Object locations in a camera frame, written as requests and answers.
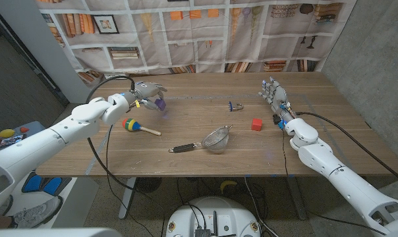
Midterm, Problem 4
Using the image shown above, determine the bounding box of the white power strip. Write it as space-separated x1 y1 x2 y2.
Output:
103 72 130 80

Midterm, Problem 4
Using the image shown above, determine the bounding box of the white step platform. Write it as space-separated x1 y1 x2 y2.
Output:
7 171 100 228

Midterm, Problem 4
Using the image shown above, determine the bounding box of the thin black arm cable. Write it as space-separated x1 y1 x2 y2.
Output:
282 128 388 236
105 124 149 237

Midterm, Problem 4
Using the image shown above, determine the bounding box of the grey sneaker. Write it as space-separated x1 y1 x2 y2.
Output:
0 196 14 217
11 196 63 228

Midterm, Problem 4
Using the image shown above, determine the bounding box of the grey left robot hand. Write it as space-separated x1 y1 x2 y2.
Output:
129 81 169 111

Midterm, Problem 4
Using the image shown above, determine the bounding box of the white table leg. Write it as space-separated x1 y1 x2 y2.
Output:
118 177 137 221

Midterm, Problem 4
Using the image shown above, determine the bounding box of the colourful striped maraca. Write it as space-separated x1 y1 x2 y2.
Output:
121 118 162 137

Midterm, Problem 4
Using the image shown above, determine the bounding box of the grey table leg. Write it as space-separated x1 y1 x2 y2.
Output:
286 176 308 221

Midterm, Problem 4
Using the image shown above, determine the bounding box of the yellow curved object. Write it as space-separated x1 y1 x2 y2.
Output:
219 179 239 194

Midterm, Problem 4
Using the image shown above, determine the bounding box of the blue padded ottoman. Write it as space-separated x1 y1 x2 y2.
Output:
0 120 48 155

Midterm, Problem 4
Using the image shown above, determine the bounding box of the silver padlock with blue band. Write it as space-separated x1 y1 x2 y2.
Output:
228 101 244 113

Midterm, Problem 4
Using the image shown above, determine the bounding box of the blue foot pedal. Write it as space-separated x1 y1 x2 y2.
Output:
22 174 43 194
42 177 63 196

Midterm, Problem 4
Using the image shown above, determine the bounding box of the metal sieve with black handle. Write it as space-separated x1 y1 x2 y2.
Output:
168 124 233 154

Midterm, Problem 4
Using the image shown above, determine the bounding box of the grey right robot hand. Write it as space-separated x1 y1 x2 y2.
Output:
258 76 296 123

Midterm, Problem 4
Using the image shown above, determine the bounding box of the black floor fan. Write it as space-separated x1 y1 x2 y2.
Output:
135 177 163 194

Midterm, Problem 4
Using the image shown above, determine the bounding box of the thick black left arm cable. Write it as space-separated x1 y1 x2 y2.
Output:
85 74 167 237

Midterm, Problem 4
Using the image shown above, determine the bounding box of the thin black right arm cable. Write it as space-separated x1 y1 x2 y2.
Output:
282 128 388 236

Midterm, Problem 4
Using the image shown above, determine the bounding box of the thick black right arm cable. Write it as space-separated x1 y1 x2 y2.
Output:
295 111 398 187

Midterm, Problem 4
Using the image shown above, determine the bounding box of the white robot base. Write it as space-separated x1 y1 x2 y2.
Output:
165 196 262 237

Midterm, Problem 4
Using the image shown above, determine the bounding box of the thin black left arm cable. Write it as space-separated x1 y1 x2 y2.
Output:
105 124 149 237

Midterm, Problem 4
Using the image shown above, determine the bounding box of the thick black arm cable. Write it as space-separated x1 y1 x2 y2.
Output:
85 74 167 237
295 111 398 187

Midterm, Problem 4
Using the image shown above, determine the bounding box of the printed bookshelf backdrop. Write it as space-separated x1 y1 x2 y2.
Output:
36 0 358 76

